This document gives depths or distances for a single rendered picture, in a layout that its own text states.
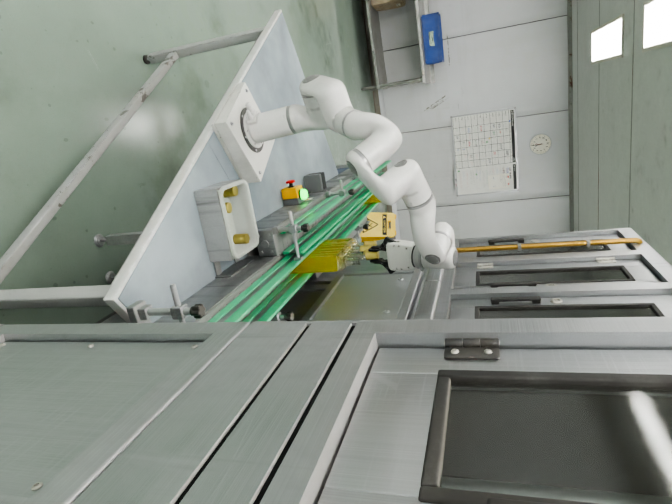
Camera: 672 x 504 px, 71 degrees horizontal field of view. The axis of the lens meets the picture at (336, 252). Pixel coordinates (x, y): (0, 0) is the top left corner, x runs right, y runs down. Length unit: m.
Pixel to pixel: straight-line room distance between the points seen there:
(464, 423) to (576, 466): 0.10
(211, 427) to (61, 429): 0.18
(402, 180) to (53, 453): 1.02
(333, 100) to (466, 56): 6.00
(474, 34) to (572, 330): 6.93
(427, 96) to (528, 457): 7.08
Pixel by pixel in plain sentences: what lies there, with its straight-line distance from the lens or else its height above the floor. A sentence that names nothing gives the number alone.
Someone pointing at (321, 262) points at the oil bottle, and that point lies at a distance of 1.62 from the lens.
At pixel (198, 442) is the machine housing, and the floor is 1.31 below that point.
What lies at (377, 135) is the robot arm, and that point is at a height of 1.29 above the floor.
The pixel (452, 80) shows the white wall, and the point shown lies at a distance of 7.38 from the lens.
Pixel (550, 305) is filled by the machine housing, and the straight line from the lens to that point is 1.58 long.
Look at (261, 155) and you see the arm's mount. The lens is 1.72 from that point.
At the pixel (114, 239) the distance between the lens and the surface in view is 2.14.
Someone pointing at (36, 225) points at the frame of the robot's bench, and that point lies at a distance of 1.78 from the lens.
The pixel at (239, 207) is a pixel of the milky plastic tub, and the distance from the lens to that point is 1.57.
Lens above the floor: 1.57
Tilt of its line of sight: 18 degrees down
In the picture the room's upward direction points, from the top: 87 degrees clockwise
